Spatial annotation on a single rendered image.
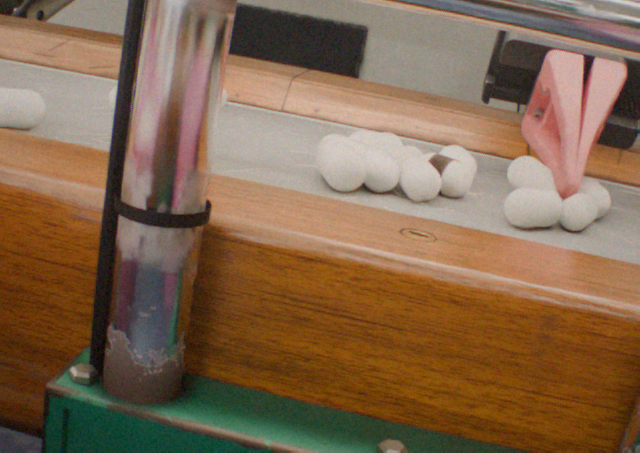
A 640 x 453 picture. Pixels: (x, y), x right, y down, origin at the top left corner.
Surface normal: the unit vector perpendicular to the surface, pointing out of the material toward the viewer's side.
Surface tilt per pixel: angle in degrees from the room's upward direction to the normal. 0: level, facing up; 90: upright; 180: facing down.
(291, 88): 45
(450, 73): 90
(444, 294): 90
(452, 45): 90
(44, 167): 0
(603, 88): 59
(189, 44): 90
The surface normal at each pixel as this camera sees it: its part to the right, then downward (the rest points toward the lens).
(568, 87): -0.03, -0.27
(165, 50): -0.30, 0.21
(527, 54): -0.22, 0.78
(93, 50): 0.02, -0.50
